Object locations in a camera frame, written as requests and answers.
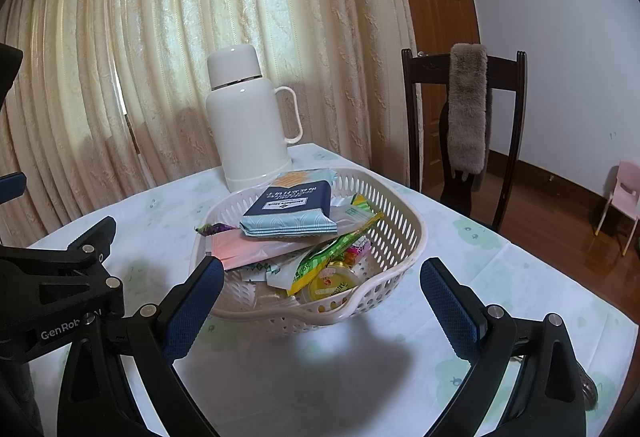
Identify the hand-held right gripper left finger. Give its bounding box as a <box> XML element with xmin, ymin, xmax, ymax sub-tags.
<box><xmin>57</xmin><ymin>256</ymin><xmax>226</xmax><ymax>437</ymax></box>

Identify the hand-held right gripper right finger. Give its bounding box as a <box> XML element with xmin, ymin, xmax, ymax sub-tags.
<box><xmin>420</xmin><ymin>258</ymin><xmax>587</xmax><ymax>437</ymax></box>

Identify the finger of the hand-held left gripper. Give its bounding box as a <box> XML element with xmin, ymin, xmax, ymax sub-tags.
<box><xmin>0</xmin><ymin>216</ymin><xmax>125</xmax><ymax>335</ymax></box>
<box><xmin>0</xmin><ymin>172</ymin><xmax>27</xmax><ymax>206</ymax></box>

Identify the pink snack packet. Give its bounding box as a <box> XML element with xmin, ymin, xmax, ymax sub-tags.
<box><xmin>210</xmin><ymin>229</ymin><xmax>311</xmax><ymax>273</ymax></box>

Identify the white green-print snack packet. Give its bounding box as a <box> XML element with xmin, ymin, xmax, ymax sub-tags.
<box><xmin>240</xmin><ymin>249</ymin><xmax>306</xmax><ymax>290</ymax></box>

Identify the white plastic basket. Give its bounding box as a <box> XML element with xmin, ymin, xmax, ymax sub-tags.
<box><xmin>190</xmin><ymin>167</ymin><xmax>430</xmax><ymax>335</ymax></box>

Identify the pink candy packet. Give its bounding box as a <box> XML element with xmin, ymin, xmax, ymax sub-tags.
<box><xmin>350</xmin><ymin>237</ymin><xmax>373</xmax><ymax>263</ymax></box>

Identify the yellow jelly cup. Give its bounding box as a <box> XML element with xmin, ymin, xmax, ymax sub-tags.
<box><xmin>307</xmin><ymin>262</ymin><xmax>363</xmax><ymax>305</ymax></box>

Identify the navy cracker packet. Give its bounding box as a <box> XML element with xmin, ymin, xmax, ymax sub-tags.
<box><xmin>239</xmin><ymin>179</ymin><xmax>338</xmax><ymax>238</ymax></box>

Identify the green snack packet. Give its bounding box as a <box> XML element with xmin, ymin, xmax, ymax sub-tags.
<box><xmin>286</xmin><ymin>212</ymin><xmax>386</xmax><ymax>296</ymax></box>

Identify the clear plastic wrapper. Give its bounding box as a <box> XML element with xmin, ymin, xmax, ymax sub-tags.
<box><xmin>331</xmin><ymin>194</ymin><xmax>376</xmax><ymax>230</ymax></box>

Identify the white green-print tablecloth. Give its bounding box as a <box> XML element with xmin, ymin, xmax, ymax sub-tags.
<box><xmin>25</xmin><ymin>142</ymin><xmax>640</xmax><ymax>437</ymax></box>

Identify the wristwatch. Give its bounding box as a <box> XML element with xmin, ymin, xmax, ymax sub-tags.
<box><xmin>575</xmin><ymin>362</ymin><xmax>600</xmax><ymax>410</ymax></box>

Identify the white thermos jug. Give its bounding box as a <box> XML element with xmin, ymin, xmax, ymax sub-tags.
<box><xmin>206</xmin><ymin>44</ymin><xmax>304</xmax><ymax>192</ymax></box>

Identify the grey fur cloth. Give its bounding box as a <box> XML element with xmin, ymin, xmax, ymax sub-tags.
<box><xmin>446</xmin><ymin>43</ymin><xmax>493</xmax><ymax>180</ymax></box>

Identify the dark wooden chair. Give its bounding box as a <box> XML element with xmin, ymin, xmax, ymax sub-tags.
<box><xmin>401</xmin><ymin>48</ymin><xmax>527</xmax><ymax>234</ymax></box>

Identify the small pink chair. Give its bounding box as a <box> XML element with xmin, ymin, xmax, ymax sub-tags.
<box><xmin>594</xmin><ymin>160</ymin><xmax>640</xmax><ymax>258</ymax></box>

